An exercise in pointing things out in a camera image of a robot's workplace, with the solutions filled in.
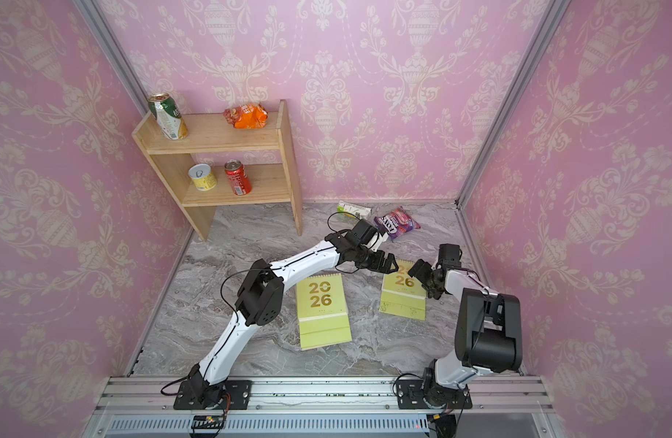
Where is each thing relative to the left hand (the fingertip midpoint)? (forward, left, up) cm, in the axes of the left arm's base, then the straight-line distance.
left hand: (388, 267), depth 91 cm
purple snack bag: (+24, -6, -4) cm, 25 cm away
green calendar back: (-15, +21, -2) cm, 26 cm away
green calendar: (-6, -5, -7) cm, 11 cm away
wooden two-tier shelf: (+38, +63, +12) cm, 75 cm away
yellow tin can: (+23, +63, +18) cm, 70 cm away
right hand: (0, -11, -5) cm, 12 cm away
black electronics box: (-42, +51, -12) cm, 67 cm away
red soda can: (+20, +49, +21) cm, 57 cm away
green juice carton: (+29, +7, -4) cm, 30 cm away
